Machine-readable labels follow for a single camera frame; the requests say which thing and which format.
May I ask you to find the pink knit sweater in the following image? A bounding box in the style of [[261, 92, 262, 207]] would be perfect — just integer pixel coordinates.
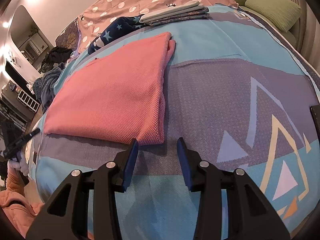
[[43, 32, 176, 145]]

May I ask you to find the left pink sleeve forearm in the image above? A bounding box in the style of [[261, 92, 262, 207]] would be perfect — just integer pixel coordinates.
[[1, 167, 44, 238]]

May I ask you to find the black clothes pile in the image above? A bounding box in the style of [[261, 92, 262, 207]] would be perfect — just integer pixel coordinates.
[[40, 47, 73, 73]]

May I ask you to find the left white gloved hand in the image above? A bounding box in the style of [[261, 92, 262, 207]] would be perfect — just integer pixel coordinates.
[[8, 151, 29, 177]]

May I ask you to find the white shelf rack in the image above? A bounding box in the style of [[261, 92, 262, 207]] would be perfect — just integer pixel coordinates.
[[17, 90, 40, 113]]

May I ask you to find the dark blue fleece blanket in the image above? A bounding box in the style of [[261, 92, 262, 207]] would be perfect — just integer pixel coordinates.
[[33, 62, 65, 113]]

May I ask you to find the blue geometric bedspread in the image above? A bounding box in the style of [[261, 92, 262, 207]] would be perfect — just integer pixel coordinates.
[[54, 4, 319, 239]]

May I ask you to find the black smartphone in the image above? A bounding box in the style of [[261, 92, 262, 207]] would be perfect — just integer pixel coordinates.
[[310, 105, 320, 141]]

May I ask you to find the navy star blanket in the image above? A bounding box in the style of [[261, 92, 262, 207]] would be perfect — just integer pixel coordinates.
[[87, 15, 147, 55]]

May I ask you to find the pink polka dot sheet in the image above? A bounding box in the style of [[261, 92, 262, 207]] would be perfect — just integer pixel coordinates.
[[77, 0, 238, 54]]

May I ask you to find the green pillow near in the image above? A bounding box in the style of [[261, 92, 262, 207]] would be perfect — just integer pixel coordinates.
[[245, 0, 302, 32]]

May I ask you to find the patterned folded garments stack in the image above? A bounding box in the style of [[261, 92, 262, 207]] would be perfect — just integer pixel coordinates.
[[146, 7, 209, 26]]

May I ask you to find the grey folded garment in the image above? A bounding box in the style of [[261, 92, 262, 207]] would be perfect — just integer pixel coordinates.
[[139, 1, 204, 23]]

